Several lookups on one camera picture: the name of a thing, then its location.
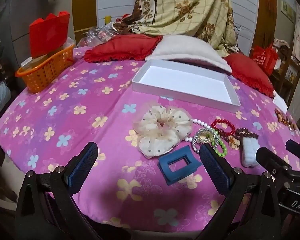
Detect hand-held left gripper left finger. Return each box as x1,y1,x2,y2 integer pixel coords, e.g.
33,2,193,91
15,142,103,240

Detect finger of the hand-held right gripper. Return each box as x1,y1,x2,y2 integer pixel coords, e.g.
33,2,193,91
286,139,300,162
256,147,293,181

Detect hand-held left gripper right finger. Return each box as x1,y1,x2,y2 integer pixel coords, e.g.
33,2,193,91
195,143,288,240

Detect white fluffy scrunchie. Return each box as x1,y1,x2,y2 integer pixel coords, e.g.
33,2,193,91
241,136,259,168

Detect gold spiral hair tie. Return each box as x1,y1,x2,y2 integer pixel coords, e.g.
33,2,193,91
201,130,219,145

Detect silver spiral hair tie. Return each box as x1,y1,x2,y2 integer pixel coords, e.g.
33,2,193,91
192,127,219,153

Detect white bead bracelet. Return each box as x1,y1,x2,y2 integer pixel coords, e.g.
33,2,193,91
184,119,213,143

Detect blue hair claw clip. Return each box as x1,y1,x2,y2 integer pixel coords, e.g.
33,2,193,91
158,145,203,186

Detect cream dotted scrunchie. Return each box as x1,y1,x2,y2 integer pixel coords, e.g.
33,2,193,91
133,106,193,159

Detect white shallow cardboard box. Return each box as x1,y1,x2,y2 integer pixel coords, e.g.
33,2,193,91
132,59,241,114

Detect pink floral bedsheet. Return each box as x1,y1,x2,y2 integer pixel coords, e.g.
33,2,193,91
0,46,300,230

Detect white card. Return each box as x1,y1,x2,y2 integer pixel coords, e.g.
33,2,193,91
272,96,288,112

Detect wooden chair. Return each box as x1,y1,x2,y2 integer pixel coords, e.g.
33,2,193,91
270,40,300,110

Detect red frilled pillow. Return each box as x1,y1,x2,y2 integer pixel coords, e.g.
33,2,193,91
84,35,163,63
224,53,275,98

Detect orange plastic basket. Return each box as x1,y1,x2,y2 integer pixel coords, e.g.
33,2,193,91
15,44,75,94

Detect red shopping bag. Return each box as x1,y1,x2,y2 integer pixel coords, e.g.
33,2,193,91
250,44,280,75

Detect tan cardboard box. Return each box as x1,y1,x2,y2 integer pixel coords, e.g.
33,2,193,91
22,47,64,68

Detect white pillow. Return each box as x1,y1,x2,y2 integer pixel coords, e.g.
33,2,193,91
145,35,232,74

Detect clear plastic bags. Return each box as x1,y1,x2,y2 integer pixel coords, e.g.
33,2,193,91
77,22,123,47

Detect red paper bag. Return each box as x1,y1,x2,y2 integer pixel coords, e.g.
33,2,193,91
29,11,70,58

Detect cream floral blanket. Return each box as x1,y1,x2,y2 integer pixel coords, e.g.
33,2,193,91
114,0,240,58

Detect grey cabinet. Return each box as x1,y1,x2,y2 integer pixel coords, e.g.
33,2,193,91
0,0,77,55

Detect green bead bracelet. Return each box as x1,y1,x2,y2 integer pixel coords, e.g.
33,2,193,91
211,130,228,158

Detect brown bead string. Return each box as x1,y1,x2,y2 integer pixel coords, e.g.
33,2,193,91
275,109,297,130

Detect brown bead bracelet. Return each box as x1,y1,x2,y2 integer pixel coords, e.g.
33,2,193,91
235,127,259,141

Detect red bead bracelet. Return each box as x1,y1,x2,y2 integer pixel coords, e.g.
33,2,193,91
211,119,236,136

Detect framed wall picture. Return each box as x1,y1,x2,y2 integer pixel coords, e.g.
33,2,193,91
281,0,297,20

